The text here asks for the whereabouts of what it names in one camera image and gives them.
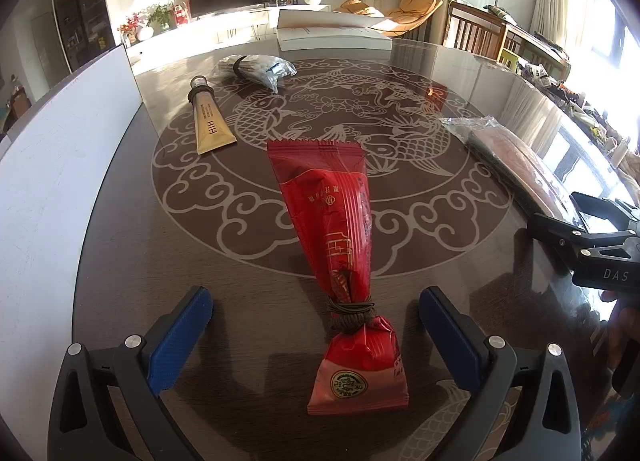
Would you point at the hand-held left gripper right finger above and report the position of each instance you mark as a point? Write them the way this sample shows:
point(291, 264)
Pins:
point(450, 341)

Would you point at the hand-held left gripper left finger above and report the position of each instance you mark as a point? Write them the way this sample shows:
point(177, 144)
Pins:
point(180, 341)

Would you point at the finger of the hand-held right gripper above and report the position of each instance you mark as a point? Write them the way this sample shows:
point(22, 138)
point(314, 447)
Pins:
point(607, 213)
point(555, 233)

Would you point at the red snack packet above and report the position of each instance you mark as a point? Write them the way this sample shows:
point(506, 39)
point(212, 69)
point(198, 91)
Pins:
point(330, 221)

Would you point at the person's right hand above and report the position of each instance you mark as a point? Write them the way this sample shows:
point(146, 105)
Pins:
point(625, 336)

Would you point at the pink packet in clear wrap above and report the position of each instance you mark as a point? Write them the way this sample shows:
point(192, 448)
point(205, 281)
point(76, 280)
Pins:
point(520, 161)

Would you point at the cluttered wooden shelf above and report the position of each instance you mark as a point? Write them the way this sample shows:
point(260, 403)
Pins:
point(565, 76)

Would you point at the gold cosmetic tube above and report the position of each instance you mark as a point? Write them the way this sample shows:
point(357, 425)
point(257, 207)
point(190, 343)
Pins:
point(210, 126)

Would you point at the white standing board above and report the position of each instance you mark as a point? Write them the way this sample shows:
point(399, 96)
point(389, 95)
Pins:
point(50, 166)

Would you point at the wooden chair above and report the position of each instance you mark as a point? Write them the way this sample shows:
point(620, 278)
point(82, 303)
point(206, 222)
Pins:
point(472, 31)

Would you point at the orange lounge chair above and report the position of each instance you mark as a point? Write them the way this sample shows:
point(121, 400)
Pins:
point(400, 11)

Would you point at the clear packet with dark band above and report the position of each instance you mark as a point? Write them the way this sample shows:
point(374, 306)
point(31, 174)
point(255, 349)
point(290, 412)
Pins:
point(260, 68)

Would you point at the white flat box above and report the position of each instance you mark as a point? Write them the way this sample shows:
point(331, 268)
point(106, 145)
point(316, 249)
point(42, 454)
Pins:
point(335, 40)

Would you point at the white round vase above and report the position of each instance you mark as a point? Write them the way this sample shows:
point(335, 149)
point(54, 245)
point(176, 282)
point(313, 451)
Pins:
point(145, 33)

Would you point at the white television stand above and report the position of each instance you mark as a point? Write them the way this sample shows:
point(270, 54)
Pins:
point(210, 26)

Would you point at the red flower bouquet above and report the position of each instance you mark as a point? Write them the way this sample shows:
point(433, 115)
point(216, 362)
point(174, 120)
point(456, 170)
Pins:
point(130, 26)

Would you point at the red gift box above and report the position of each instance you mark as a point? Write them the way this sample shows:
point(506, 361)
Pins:
point(181, 14)

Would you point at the leafy green plant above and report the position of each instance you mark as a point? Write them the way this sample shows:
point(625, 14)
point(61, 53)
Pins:
point(160, 13)

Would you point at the dark display cabinet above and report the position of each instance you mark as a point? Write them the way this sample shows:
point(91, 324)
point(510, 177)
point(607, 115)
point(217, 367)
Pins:
point(80, 6)

